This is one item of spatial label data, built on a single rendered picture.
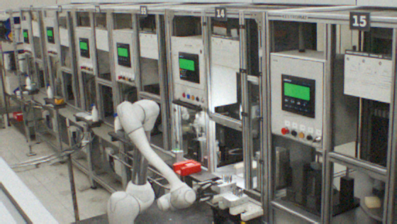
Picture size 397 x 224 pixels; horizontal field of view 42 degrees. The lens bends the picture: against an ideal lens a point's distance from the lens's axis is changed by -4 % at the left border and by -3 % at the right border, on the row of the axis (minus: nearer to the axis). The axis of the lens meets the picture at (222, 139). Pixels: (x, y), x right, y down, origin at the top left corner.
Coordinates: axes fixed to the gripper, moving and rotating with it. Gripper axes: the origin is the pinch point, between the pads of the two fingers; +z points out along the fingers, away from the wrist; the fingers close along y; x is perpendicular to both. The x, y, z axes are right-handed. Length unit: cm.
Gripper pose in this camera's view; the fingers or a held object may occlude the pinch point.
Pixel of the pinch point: (217, 187)
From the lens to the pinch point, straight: 327.6
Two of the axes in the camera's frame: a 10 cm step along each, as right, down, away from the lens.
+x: -5.7, -2.2, 7.9
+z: 8.2, -2.1, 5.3
